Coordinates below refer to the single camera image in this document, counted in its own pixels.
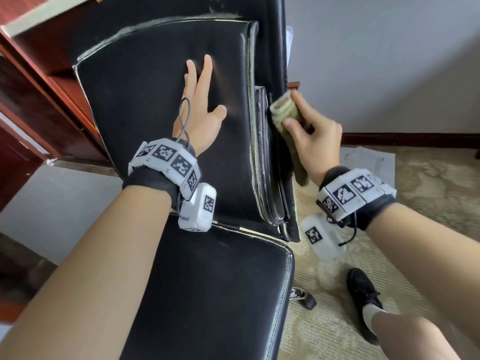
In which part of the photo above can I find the person's right hand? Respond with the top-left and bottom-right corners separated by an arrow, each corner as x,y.
282,89 -> 344,188

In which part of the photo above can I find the person's left hand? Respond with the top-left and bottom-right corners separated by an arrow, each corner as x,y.
172,54 -> 228,158

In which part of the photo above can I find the green cleaning cloth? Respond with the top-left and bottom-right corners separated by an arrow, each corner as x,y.
268,89 -> 310,186

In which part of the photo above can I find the black leather chair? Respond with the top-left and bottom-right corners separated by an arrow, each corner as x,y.
72,0 -> 318,360

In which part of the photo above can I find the person's right forearm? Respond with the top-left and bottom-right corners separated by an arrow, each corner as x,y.
365,202 -> 480,350

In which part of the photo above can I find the person's left forearm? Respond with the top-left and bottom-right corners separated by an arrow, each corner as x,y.
0,185 -> 175,360

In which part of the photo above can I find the person's right leg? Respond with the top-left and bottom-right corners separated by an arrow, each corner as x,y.
362,302 -> 462,360

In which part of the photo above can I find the white paper sheet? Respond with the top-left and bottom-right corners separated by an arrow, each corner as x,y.
339,146 -> 396,188

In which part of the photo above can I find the white marker left wristband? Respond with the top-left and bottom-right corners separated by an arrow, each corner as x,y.
122,137 -> 202,211

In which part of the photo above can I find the white marker wristband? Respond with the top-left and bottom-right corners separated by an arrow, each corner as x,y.
122,137 -> 202,211
315,166 -> 399,231

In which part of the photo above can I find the white marker right wristband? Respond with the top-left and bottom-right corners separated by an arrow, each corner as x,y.
315,166 -> 399,231

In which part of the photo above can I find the black shoe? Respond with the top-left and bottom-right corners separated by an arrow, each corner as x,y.
346,266 -> 385,346

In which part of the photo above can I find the thin black cable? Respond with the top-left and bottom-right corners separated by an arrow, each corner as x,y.
175,97 -> 193,145

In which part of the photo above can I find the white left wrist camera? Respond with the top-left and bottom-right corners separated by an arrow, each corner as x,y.
177,182 -> 219,233

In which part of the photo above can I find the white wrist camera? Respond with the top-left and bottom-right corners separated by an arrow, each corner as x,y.
177,182 -> 219,233
300,213 -> 348,261

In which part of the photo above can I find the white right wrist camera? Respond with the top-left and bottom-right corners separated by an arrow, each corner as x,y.
300,213 -> 348,261

